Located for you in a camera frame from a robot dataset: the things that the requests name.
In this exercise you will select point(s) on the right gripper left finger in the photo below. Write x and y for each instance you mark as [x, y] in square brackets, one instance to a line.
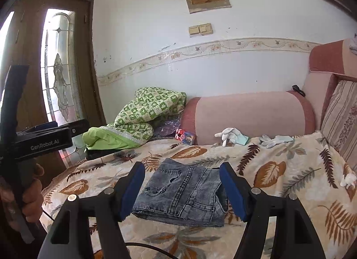
[69, 235]

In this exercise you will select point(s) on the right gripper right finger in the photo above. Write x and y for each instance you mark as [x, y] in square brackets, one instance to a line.
[295, 235]

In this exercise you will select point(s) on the grey blue denim pants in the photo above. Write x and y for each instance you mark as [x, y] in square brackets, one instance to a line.
[185, 195]

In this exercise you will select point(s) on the left hand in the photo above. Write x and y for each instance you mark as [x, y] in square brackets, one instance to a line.
[32, 199]

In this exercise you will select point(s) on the beige leaf pattern blanket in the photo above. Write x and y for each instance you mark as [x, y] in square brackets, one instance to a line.
[308, 167]

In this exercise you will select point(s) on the white crumpled tissue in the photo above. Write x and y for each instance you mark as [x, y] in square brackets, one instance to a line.
[348, 180]

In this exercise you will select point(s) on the white glove flat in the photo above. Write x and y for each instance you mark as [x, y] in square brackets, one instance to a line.
[278, 139]

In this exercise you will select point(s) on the green patterned quilt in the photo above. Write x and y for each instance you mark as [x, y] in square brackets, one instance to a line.
[132, 126]

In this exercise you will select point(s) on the striped beige pillow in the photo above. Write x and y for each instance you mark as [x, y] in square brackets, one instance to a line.
[339, 123]

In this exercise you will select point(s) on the white glove with teal cloth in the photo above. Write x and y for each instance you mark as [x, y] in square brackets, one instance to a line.
[232, 135]

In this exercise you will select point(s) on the pink bolster cushion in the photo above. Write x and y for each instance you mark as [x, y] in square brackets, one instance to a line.
[253, 114]

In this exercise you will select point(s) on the purple plastic bag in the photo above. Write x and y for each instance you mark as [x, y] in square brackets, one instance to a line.
[164, 127]

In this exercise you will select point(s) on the stained glass wooden door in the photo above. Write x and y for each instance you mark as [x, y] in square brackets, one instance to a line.
[54, 39]

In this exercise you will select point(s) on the small colourful box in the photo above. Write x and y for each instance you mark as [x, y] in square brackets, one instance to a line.
[185, 137]

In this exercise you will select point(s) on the black hair clip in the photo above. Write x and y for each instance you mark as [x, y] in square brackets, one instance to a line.
[296, 88]

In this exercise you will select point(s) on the pink sofa backrest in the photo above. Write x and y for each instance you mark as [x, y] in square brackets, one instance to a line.
[328, 64]

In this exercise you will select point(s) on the beige wall switch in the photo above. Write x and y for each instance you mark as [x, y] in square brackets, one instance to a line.
[204, 29]

